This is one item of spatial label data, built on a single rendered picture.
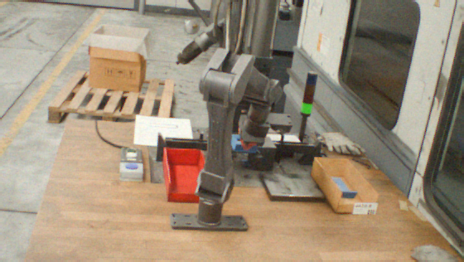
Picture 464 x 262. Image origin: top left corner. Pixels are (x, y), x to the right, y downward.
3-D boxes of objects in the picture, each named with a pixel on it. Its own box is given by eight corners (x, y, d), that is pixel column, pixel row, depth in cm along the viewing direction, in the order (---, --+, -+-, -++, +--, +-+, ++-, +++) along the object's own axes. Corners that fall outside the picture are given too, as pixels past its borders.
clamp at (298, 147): (269, 163, 185) (273, 136, 182) (267, 159, 188) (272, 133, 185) (311, 166, 188) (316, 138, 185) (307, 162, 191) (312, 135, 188)
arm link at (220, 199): (205, 167, 142) (194, 173, 137) (235, 177, 139) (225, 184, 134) (202, 188, 144) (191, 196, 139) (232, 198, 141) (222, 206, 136)
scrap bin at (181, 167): (167, 202, 150) (169, 182, 148) (162, 164, 173) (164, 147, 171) (210, 204, 152) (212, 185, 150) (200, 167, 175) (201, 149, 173)
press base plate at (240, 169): (150, 191, 161) (151, 182, 160) (146, 131, 207) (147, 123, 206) (353, 198, 174) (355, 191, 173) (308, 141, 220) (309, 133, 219)
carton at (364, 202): (335, 215, 157) (340, 191, 154) (310, 178, 180) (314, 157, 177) (374, 216, 159) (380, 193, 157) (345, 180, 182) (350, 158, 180)
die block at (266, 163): (212, 168, 175) (215, 147, 173) (208, 156, 184) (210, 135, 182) (272, 172, 179) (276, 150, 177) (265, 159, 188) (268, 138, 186)
